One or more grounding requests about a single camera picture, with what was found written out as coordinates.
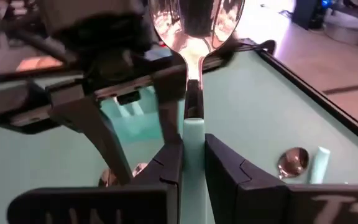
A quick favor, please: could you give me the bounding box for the dark all-metal spoon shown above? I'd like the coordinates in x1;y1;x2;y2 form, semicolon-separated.
98;161;150;188
277;146;311;180

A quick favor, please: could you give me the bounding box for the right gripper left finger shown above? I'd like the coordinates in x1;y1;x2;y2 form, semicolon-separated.
6;134;185;224

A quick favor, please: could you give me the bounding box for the black device with blue light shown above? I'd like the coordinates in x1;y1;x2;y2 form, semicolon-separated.
291;0;334;30

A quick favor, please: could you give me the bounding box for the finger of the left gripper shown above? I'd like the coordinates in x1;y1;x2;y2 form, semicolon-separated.
152;70;185;147
48;95;134;187

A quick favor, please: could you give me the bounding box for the teal-handled metal spoon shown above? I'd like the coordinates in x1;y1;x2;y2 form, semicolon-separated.
149;0;246;224
306;146;332;185

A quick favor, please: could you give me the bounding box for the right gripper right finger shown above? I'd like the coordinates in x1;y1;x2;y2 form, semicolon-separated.
204;133;358;224

